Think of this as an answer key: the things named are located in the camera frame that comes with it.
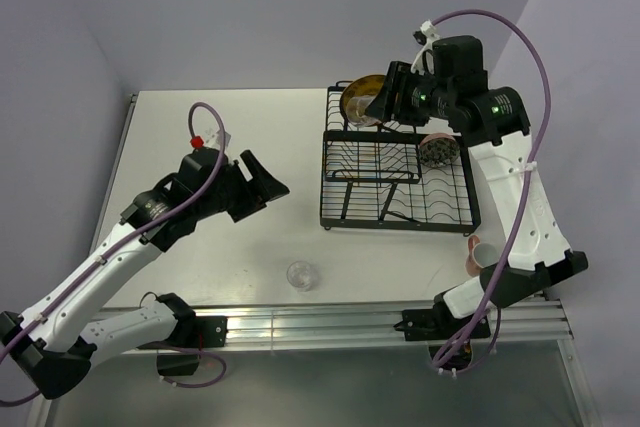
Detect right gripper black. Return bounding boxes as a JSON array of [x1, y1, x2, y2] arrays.
[[364, 60, 454, 126]]

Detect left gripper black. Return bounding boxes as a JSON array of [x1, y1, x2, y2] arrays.
[[195, 150, 288, 222]]

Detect yellow patterned plate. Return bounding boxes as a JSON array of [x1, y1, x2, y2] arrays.
[[339, 74, 385, 119]]

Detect floral patterned bowl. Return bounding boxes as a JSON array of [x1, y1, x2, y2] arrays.
[[418, 133, 460, 168]]

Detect clear glass cup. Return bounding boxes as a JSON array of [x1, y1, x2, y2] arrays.
[[341, 95, 380, 128], [286, 261, 317, 292]]

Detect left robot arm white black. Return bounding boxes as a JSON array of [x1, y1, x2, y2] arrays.
[[1, 147, 289, 400]]

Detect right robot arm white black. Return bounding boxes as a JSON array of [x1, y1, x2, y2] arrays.
[[366, 35, 588, 337]]

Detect pink white mug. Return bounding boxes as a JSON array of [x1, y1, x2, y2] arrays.
[[465, 235, 500, 277]]

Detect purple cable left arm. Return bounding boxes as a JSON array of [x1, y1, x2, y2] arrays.
[[0, 102, 227, 407]]

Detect black wire dish rack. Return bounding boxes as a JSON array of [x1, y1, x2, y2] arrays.
[[319, 81, 481, 236]]

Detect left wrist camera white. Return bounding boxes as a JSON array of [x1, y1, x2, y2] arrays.
[[190, 130, 231, 150]]

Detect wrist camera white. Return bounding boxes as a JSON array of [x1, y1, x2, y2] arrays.
[[190, 130, 231, 150], [411, 20, 440, 74]]

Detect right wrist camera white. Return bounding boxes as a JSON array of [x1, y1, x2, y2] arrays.
[[411, 20, 440, 74]]

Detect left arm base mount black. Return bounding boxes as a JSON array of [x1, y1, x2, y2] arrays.
[[138, 316, 228, 389]]

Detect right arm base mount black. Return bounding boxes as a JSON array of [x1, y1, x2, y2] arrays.
[[393, 309, 472, 342]]

